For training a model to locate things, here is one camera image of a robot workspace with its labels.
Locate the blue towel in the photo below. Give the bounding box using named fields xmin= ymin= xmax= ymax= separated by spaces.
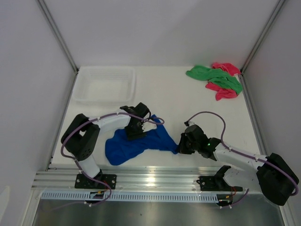
xmin=99 ymin=115 xmax=177 ymax=166

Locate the green towel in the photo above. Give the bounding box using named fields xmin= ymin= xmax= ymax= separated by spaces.
xmin=186 ymin=65 xmax=243 ymax=95

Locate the aluminium frame post left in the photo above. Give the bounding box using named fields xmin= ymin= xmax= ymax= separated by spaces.
xmin=36 ymin=0 xmax=79 ymax=74

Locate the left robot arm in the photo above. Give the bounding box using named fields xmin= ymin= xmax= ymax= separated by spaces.
xmin=61 ymin=103 xmax=157 ymax=188

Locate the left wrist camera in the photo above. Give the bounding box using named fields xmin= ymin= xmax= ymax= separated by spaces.
xmin=142 ymin=122 xmax=157 ymax=132

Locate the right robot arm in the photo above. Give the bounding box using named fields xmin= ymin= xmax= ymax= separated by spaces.
xmin=176 ymin=122 xmax=299 ymax=206

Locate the pink towel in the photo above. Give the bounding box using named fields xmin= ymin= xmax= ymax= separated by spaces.
xmin=205 ymin=62 xmax=241 ymax=101

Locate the aluminium front rail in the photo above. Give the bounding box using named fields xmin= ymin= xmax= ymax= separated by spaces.
xmin=32 ymin=166 xmax=266 ymax=191

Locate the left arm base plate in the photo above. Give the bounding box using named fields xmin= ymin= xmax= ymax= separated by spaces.
xmin=74 ymin=173 xmax=117 ymax=190

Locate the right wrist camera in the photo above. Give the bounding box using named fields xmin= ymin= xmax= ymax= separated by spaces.
xmin=184 ymin=121 xmax=195 ymax=127

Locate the aluminium frame rail right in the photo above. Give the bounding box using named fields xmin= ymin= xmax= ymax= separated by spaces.
xmin=238 ymin=74 xmax=268 ymax=154

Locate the aluminium frame post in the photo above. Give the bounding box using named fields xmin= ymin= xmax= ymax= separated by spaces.
xmin=36 ymin=0 xmax=79 ymax=74
xmin=240 ymin=0 xmax=287 ymax=74

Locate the aluminium frame post right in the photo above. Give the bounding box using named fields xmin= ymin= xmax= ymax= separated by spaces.
xmin=240 ymin=0 xmax=287 ymax=74

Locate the slotted cable duct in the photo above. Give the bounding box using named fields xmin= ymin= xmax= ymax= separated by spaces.
xmin=40 ymin=190 xmax=219 ymax=203

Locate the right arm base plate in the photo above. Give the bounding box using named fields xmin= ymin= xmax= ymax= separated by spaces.
xmin=196 ymin=176 xmax=243 ymax=192

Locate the white plastic basket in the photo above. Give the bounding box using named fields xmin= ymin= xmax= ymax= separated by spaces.
xmin=72 ymin=66 xmax=136 ymax=106

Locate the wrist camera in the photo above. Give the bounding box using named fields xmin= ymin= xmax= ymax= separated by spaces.
xmin=142 ymin=122 xmax=157 ymax=132
xmin=184 ymin=121 xmax=195 ymax=127

